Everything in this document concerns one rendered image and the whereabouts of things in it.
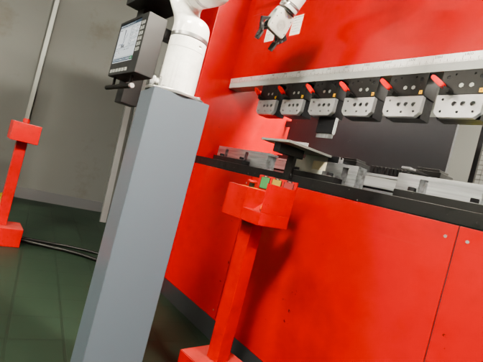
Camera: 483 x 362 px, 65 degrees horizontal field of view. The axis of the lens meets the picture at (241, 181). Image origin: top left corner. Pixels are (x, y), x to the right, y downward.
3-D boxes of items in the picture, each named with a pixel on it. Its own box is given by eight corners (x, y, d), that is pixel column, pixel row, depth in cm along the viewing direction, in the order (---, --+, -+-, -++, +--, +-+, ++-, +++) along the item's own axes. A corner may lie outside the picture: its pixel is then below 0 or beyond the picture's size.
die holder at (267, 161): (215, 160, 235) (219, 145, 235) (223, 162, 238) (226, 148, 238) (266, 171, 195) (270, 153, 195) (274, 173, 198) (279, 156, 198)
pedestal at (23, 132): (-27, 235, 247) (4, 113, 246) (16, 239, 262) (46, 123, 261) (-27, 243, 231) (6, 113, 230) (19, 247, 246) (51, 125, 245)
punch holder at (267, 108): (254, 113, 210) (262, 85, 210) (266, 118, 215) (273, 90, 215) (272, 113, 198) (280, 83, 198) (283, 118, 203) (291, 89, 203)
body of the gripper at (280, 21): (285, 3, 152) (268, 27, 155) (299, 19, 159) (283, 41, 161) (275, -1, 158) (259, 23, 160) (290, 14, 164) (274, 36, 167)
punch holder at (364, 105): (340, 115, 162) (349, 77, 162) (351, 121, 167) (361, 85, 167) (369, 115, 150) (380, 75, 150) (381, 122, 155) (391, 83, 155)
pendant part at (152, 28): (107, 75, 249) (121, 23, 249) (124, 82, 257) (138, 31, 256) (134, 71, 214) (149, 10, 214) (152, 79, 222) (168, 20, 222)
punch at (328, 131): (314, 136, 176) (319, 117, 176) (317, 137, 177) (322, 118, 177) (330, 138, 168) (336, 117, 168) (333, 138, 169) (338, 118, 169)
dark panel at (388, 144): (277, 174, 267) (292, 114, 266) (279, 174, 268) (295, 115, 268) (435, 207, 176) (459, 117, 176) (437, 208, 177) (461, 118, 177)
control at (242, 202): (221, 211, 144) (233, 166, 144) (249, 216, 155) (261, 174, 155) (257, 225, 129) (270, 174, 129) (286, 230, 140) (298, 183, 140)
